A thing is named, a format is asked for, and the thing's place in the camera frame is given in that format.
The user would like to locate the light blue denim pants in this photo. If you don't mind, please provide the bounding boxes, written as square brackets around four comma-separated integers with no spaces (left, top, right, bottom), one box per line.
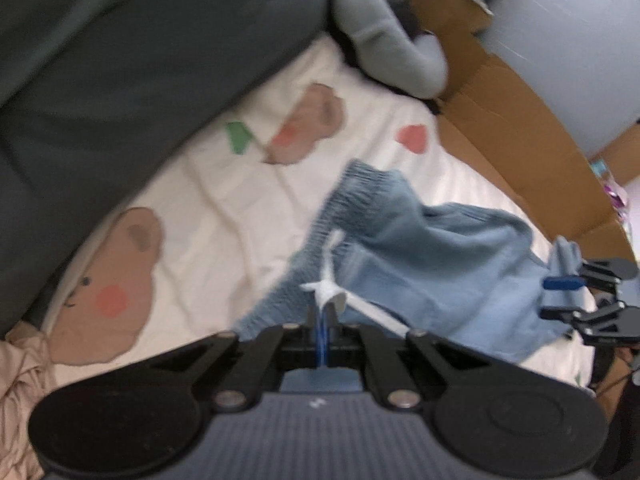
[236,160,587,363]

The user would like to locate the brown cardboard box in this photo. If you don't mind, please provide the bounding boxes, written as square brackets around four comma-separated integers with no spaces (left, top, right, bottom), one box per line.
[411,0,632,258]

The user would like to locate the cream bear print bedsheet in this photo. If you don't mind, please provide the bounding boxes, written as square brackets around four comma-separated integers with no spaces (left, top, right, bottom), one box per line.
[44,36,590,386]

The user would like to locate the beige crumpled cloth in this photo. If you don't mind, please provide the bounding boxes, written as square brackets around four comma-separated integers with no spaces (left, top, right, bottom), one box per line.
[0,321,55,480]

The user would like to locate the dark grey blanket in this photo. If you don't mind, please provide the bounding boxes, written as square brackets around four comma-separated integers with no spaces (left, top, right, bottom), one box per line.
[1,0,328,330]

